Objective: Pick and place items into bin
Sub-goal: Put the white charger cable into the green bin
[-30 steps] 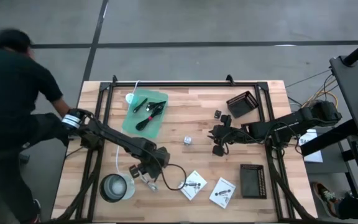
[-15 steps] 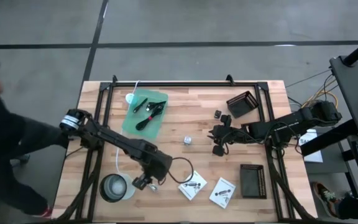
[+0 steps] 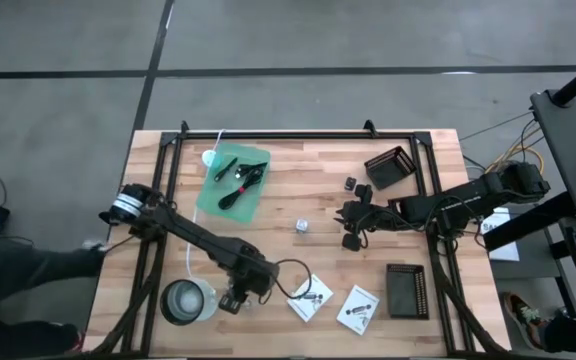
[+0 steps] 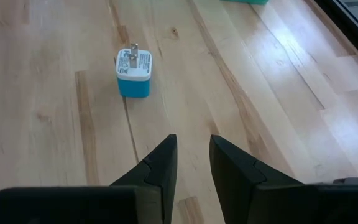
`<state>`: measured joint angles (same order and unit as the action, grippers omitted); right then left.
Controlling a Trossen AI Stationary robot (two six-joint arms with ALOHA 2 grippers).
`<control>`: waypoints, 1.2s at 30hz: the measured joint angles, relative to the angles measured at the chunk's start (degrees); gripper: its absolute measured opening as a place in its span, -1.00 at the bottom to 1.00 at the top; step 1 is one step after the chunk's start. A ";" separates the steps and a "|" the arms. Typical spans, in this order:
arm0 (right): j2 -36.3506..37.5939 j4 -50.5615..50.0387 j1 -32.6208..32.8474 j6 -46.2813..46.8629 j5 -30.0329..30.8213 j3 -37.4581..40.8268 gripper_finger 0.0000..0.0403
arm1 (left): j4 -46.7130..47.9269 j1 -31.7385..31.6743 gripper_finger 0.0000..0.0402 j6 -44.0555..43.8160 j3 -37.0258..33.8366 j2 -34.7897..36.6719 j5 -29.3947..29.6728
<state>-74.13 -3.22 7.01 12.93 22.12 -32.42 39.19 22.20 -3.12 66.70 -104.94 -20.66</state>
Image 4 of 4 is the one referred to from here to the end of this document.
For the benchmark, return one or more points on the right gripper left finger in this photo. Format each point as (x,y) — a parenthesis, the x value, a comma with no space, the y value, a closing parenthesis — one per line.
(160,174)

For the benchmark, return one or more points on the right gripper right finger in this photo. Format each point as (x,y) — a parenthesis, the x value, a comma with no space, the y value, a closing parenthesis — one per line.
(232,174)

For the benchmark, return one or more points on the blue and white charger cube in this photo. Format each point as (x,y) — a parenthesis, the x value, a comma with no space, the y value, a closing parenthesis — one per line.
(134,84)

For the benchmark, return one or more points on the translucent green plastic bin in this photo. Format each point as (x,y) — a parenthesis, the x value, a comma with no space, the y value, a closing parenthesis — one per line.
(244,1)

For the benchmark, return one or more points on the black aluminium table frame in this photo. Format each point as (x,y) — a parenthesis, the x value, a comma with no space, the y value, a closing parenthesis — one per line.
(353,31)

